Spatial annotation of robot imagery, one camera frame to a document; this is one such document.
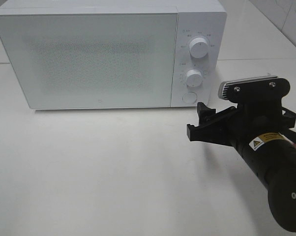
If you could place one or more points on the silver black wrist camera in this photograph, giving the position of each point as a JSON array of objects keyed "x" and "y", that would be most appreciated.
[{"x": 255, "y": 89}]

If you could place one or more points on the white microwave door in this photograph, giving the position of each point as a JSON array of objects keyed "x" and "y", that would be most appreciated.
[{"x": 92, "y": 61}]

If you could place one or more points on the upper white power knob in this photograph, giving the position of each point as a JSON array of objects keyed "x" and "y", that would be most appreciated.
[{"x": 198, "y": 47}]

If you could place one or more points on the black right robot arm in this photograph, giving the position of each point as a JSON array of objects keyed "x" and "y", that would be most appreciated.
[{"x": 276, "y": 170}]

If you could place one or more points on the white microwave oven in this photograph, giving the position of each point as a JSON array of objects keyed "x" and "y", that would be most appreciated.
[{"x": 194, "y": 17}]

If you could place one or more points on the lower white timer knob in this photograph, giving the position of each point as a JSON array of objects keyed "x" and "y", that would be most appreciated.
[{"x": 194, "y": 78}]

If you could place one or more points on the round white door button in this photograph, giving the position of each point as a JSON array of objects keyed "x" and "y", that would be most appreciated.
[{"x": 189, "y": 98}]

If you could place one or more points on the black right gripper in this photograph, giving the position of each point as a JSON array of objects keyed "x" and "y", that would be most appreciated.
[{"x": 255, "y": 125}]

